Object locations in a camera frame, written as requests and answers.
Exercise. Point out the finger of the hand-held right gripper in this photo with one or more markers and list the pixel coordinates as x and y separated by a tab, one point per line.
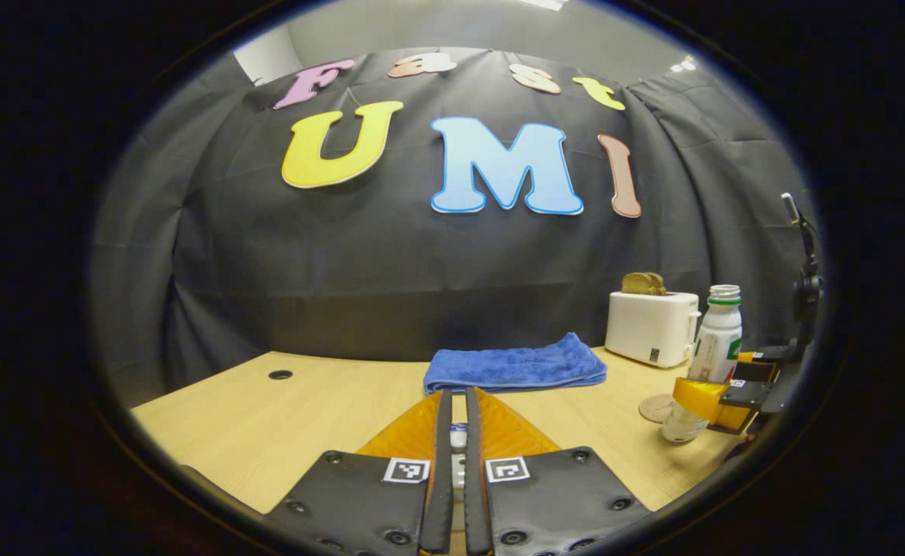
761	371
703	398

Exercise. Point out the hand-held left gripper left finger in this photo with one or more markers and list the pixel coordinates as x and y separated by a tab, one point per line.
438	479

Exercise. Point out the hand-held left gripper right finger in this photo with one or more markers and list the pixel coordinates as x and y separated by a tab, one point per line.
474	479

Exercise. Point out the round brown coaster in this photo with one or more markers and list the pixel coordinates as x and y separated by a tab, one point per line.
653	408

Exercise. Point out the white water bottle green label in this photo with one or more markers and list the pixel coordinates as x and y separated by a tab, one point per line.
719	332

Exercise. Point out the white toaster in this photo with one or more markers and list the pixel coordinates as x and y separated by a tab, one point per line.
649	328

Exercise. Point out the blue folded towel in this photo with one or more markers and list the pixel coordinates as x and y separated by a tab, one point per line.
514	363

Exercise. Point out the toasted bread slice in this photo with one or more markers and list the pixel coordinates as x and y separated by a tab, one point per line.
642	283

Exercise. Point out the black backdrop cloth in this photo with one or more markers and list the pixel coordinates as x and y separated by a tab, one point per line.
391	262

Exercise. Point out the small ceiling light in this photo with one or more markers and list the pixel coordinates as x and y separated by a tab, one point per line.
682	65

